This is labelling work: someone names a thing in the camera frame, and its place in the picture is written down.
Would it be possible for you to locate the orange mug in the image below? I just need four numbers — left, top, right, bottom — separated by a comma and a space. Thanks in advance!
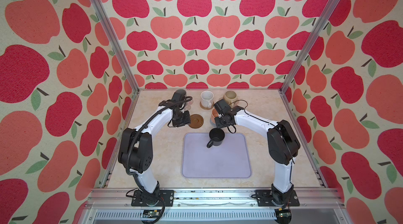
211, 108, 219, 121

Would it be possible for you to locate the pink flower coaster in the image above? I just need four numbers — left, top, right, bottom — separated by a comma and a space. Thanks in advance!
183, 100, 194, 111
230, 97, 239, 108

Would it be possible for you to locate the brown round coaster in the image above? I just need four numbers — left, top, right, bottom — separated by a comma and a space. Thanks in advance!
189, 114, 204, 129

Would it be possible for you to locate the black mug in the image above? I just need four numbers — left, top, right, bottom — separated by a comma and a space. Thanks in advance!
206, 128, 225, 148

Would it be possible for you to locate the beige mug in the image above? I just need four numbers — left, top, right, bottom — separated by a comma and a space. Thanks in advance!
223, 90, 238, 105

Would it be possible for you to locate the grey mug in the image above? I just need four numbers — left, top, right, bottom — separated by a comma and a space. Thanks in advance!
172, 89, 186, 102

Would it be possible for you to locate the white mug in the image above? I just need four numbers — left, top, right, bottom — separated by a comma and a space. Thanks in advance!
200, 91, 214, 109

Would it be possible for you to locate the grey round knitted coaster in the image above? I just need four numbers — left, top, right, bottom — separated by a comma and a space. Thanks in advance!
210, 119, 216, 127

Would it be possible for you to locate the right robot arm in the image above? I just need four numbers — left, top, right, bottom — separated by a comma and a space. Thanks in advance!
215, 106, 301, 206

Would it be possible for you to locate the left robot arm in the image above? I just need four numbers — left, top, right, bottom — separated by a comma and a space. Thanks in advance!
118, 106, 191, 198

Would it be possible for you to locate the lavender silicone tray mat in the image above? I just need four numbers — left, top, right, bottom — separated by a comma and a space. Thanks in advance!
182, 133, 252, 179

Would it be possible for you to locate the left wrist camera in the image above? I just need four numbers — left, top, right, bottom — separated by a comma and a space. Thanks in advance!
170, 92, 186, 110

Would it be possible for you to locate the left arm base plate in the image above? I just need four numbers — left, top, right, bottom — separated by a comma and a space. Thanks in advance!
131, 189, 174, 207

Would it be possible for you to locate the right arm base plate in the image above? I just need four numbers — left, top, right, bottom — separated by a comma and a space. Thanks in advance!
252, 190, 300, 207

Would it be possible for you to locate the front aluminium rail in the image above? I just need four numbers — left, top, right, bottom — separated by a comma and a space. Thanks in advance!
77, 187, 353, 224

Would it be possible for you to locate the left aluminium frame post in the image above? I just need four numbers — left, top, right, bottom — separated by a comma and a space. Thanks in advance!
90, 0, 140, 95

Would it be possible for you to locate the aluminium frame post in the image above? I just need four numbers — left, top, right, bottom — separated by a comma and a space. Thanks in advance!
90, 0, 140, 95
279, 0, 340, 95

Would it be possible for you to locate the right aluminium frame post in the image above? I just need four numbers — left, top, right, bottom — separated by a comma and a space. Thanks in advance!
279, 0, 340, 95

